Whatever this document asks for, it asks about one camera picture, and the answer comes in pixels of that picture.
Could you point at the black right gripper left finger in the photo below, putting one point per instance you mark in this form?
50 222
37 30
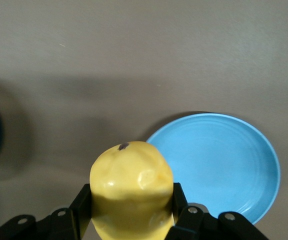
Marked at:
59 225

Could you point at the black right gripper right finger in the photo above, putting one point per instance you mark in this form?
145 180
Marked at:
196 225

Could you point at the yellow potato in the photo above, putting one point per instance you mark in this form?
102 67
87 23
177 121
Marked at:
131 190

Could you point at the blue round plate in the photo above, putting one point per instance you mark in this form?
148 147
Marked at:
221 162

